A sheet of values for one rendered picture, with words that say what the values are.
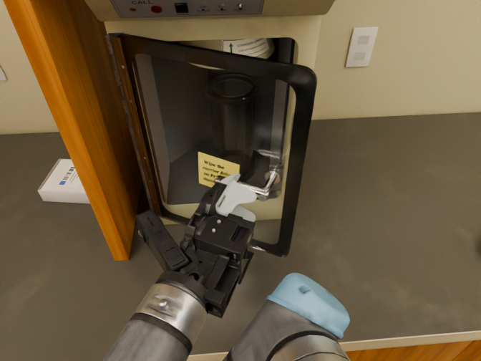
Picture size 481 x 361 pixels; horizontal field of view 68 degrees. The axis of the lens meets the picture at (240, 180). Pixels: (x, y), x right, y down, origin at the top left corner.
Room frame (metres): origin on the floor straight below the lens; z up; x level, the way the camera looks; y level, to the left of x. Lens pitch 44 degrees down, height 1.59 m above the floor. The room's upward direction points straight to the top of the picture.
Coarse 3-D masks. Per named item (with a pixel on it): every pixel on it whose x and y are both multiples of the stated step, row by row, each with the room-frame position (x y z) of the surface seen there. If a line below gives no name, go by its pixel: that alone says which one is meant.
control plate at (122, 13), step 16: (112, 0) 0.47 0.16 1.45; (128, 0) 0.47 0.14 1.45; (144, 0) 0.47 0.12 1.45; (160, 0) 0.47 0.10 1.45; (176, 0) 0.47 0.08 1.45; (192, 0) 0.48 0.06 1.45; (208, 0) 0.48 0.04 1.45; (224, 0) 0.48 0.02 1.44; (240, 0) 0.48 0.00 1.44; (256, 0) 0.49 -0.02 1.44; (128, 16) 0.50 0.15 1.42; (144, 16) 0.50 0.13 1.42; (160, 16) 0.50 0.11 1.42; (176, 16) 0.50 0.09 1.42
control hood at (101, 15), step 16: (96, 0) 0.47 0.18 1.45; (272, 0) 0.49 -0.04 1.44; (288, 0) 0.49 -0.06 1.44; (304, 0) 0.50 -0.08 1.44; (320, 0) 0.50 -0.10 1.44; (96, 16) 0.50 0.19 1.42; (112, 16) 0.50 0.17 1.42; (192, 16) 0.51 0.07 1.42; (208, 16) 0.51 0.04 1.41; (224, 16) 0.51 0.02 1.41; (240, 16) 0.52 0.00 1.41; (256, 16) 0.52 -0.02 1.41
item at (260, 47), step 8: (192, 40) 0.59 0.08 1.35; (200, 40) 0.58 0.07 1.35; (208, 40) 0.58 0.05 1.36; (216, 40) 0.57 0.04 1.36; (224, 40) 0.57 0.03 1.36; (232, 40) 0.57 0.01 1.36; (240, 40) 0.58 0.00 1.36; (248, 40) 0.58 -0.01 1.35; (256, 40) 0.59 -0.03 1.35; (264, 40) 0.60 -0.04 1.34; (272, 40) 0.64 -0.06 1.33; (208, 48) 0.57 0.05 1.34; (216, 48) 0.57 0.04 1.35; (224, 48) 0.57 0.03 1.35; (232, 48) 0.57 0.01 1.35; (240, 48) 0.57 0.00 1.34; (248, 48) 0.58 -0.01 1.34; (256, 48) 0.58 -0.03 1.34; (264, 48) 0.60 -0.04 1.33; (272, 48) 0.62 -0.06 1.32; (256, 56) 0.58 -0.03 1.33; (264, 56) 0.59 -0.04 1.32
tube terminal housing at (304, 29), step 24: (120, 24) 0.53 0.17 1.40; (144, 24) 0.53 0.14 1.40; (168, 24) 0.54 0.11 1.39; (192, 24) 0.54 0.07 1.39; (216, 24) 0.54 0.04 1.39; (240, 24) 0.55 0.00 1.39; (264, 24) 0.55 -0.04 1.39; (288, 24) 0.55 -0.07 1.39; (312, 24) 0.55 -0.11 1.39; (312, 48) 0.55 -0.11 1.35
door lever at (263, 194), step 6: (270, 174) 0.42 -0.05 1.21; (276, 174) 0.41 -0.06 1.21; (216, 180) 0.40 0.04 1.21; (270, 180) 0.40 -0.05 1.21; (276, 180) 0.41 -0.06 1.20; (246, 186) 0.39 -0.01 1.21; (252, 186) 0.39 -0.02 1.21; (258, 186) 0.39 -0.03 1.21; (264, 186) 0.39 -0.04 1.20; (270, 186) 0.39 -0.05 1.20; (258, 192) 0.38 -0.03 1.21; (264, 192) 0.38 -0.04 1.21; (258, 198) 0.37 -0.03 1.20; (264, 198) 0.37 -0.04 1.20
